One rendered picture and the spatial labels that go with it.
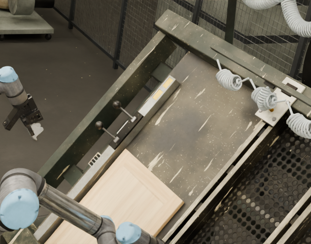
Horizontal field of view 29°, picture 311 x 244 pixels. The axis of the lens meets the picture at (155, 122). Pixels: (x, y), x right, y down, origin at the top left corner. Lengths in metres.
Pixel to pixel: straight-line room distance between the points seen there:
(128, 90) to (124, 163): 0.42
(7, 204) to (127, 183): 0.87
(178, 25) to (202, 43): 0.20
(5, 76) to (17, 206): 0.71
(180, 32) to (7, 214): 1.30
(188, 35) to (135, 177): 0.69
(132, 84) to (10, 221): 1.23
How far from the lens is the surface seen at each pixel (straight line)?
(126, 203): 2.59
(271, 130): 2.33
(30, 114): 2.55
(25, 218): 1.91
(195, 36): 2.74
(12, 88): 2.47
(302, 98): 2.11
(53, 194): 2.08
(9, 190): 1.92
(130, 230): 2.05
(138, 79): 2.94
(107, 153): 2.75
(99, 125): 2.69
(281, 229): 2.14
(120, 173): 2.68
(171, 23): 2.87
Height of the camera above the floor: 2.63
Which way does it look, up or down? 26 degrees down
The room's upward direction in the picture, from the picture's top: 11 degrees clockwise
